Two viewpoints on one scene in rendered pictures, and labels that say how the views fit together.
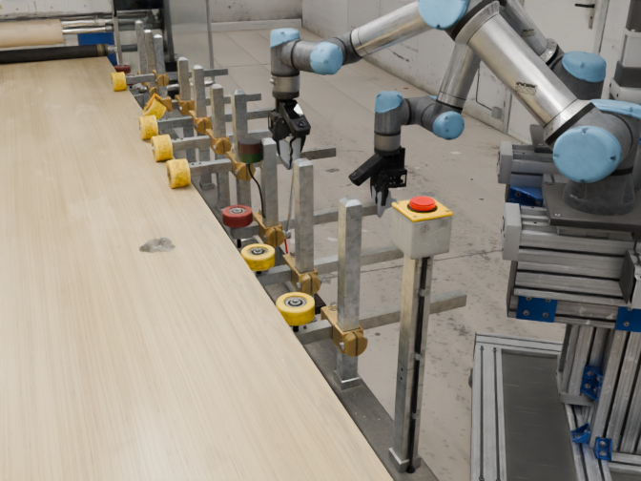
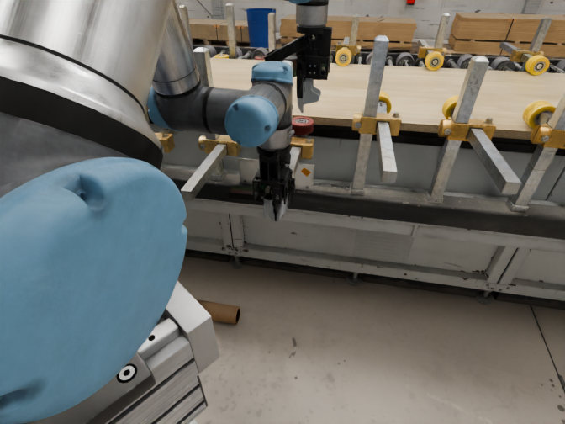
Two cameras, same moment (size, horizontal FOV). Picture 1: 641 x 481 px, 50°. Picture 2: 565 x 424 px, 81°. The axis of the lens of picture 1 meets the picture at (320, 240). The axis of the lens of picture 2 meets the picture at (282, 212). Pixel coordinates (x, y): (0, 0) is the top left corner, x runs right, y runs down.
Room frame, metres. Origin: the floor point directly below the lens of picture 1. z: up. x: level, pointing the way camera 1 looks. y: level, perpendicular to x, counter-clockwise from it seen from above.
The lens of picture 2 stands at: (2.21, -0.70, 1.32)
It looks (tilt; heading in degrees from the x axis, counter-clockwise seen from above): 37 degrees down; 123
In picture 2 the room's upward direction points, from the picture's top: straight up
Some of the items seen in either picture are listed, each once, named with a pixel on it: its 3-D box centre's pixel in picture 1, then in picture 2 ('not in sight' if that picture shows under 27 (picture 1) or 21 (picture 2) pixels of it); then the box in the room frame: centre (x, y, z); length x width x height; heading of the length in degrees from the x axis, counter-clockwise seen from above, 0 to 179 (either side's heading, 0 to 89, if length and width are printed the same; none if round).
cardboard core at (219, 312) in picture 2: not in sight; (207, 310); (1.39, -0.10, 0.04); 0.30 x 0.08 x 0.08; 23
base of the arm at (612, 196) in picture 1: (601, 181); not in sight; (1.42, -0.63, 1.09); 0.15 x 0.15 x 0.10
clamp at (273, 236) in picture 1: (267, 228); (292, 146); (1.69, 0.15, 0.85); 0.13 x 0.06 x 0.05; 23
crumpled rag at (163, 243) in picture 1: (156, 241); not in sight; (1.47, 0.39, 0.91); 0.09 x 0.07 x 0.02; 106
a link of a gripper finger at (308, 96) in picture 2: (292, 151); (308, 98); (1.78, 0.08, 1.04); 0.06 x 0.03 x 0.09; 23
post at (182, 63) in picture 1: (187, 119); not in sight; (2.60, 0.52, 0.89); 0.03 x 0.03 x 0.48; 23
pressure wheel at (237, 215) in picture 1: (237, 228); (301, 135); (1.68, 0.22, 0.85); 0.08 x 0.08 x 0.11
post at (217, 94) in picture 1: (220, 156); (451, 144); (2.14, 0.33, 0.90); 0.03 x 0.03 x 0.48; 23
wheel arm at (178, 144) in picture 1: (235, 136); (478, 138); (2.20, 0.28, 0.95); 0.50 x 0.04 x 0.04; 113
